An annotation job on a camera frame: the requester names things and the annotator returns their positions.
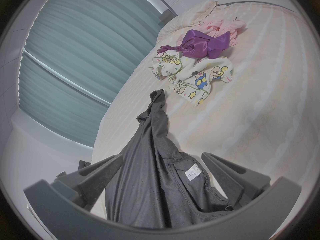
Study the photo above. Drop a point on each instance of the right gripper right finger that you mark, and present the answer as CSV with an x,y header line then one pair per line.
x,y
230,179

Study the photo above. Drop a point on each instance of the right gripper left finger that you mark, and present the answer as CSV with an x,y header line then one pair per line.
x,y
100,179

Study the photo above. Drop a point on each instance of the black T-shirt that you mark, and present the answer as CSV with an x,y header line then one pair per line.
x,y
145,171

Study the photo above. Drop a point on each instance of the bed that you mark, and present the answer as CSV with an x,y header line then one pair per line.
x,y
250,121

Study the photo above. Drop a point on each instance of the blue-green curtain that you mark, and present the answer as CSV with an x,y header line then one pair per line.
x,y
57,104
95,34

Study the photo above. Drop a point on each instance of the white printed garment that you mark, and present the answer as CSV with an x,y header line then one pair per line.
x,y
197,76

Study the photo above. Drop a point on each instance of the purple satin garment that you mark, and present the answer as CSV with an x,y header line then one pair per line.
x,y
200,44

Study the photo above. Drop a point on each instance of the pink garment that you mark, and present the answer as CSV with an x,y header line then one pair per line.
x,y
225,25

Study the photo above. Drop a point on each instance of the cream pillow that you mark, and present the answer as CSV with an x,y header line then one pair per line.
x,y
185,19

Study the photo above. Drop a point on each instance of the grey bedside table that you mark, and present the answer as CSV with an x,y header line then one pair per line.
x,y
167,16

